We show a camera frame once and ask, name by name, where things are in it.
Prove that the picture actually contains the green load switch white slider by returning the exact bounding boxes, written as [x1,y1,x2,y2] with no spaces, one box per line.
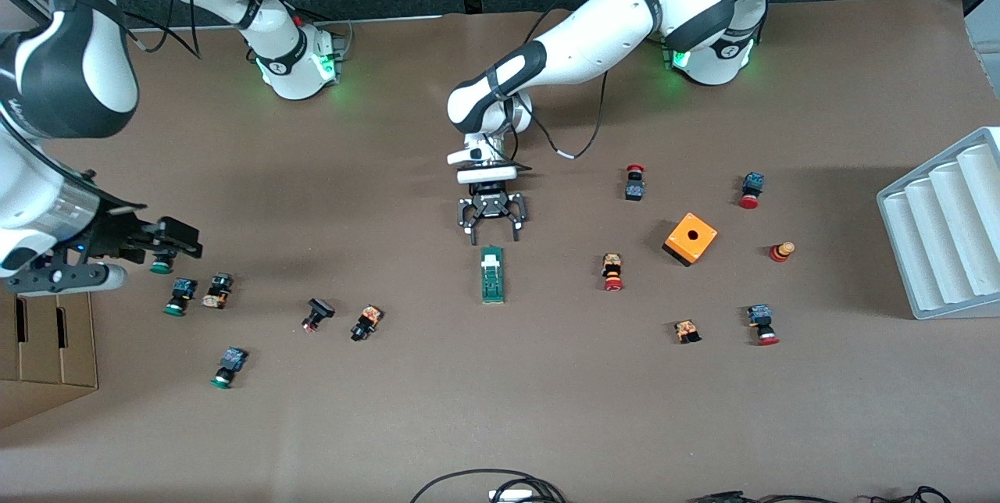
[480,245,506,305]

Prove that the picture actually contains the cardboard box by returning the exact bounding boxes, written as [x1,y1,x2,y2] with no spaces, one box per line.
[0,288,99,430]

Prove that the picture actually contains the black square button red base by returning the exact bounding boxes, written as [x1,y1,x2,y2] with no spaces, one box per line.
[302,298,336,333]

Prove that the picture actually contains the brown paper table cover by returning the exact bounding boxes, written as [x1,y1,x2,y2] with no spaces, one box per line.
[0,0,1000,503]

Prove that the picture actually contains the red button blue block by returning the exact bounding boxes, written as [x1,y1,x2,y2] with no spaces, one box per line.
[746,304,780,347]
[738,172,766,210]

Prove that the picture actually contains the grey ribbed tray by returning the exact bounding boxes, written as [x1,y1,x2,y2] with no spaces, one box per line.
[877,127,1000,321]

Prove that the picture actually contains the black selector switch orange block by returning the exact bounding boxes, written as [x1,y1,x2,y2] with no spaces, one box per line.
[350,305,384,343]

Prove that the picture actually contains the orange button enclosure box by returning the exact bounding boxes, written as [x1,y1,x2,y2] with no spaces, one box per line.
[662,212,719,268]

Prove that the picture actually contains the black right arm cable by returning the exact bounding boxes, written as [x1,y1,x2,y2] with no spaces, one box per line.
[117,0,205,60]

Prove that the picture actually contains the black looped cable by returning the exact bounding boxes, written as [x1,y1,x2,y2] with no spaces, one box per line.
[410,469,567,503]

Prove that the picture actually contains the black cable with connector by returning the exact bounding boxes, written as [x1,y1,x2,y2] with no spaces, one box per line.
[687,491,845,503]

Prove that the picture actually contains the black curly cable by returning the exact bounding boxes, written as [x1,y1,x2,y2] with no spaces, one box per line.
[871,485,954,503]

